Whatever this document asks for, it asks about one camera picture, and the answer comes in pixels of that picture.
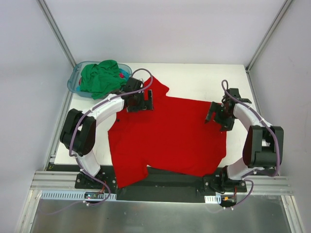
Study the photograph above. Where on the left white slotted cable duct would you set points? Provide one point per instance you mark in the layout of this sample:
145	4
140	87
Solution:
77	195

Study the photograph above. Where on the aluminium frame post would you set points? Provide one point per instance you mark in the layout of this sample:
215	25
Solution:
56	31
274	25

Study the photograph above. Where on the right white slotted cable duct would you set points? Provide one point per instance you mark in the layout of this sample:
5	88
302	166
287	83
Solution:
213	199

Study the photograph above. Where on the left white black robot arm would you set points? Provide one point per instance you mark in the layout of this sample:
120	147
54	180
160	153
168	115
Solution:
78	134

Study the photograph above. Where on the aluminium front rail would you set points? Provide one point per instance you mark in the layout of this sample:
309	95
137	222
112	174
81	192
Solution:
54	180

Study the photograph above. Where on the right aluminium frame post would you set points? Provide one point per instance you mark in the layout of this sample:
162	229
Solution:
274	25

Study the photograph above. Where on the white slotted cable duct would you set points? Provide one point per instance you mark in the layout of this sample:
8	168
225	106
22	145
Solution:
77	195
213	199

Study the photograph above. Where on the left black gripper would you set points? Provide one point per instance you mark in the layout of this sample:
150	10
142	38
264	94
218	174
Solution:
144	102

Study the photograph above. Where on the left aluminium frame post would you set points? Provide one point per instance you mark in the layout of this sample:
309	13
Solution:
56	31

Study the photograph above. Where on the green t shirt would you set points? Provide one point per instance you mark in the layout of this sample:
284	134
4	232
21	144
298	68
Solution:
100	79

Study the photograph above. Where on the red t shirt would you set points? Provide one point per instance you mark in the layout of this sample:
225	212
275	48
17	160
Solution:
174	136

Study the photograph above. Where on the clear blue plastic basket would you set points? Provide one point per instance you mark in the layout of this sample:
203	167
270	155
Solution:
75	78

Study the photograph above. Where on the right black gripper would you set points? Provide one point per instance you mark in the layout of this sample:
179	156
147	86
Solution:
219	116

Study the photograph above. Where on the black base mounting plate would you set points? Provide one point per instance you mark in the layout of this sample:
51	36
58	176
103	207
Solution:
165	186

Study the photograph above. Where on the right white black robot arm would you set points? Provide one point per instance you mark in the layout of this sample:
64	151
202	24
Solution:
262	151

